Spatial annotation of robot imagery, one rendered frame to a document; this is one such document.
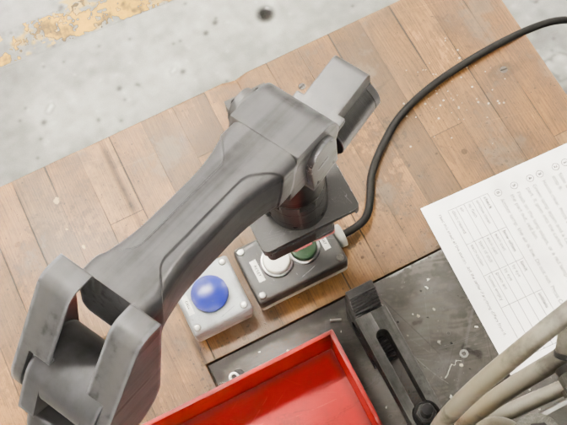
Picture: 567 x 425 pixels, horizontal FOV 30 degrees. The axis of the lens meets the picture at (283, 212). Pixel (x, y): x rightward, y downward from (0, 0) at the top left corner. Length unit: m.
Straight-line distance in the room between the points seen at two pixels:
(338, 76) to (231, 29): 1.44
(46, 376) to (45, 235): 0.45
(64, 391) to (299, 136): 0.26
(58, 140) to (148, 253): 1.55
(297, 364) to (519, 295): 0.25
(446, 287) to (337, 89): 0.32
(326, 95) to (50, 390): 0.34
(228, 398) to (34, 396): 0.35
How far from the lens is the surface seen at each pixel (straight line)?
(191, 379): 1.14
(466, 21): 1.29
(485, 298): 1.15
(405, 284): 1.15
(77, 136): 2.29
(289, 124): 0.84
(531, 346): 0.50
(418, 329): 1.14
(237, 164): 0.81
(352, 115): 0.93
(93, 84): 2.34
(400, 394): 1.05
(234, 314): 1.12
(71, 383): 0.78
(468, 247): 1.17
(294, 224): 0.99
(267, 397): 1.12
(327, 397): 1.11
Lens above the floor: 2.00
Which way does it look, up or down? 68 degrees down
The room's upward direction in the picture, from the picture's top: 11 degrees counter-clockwise
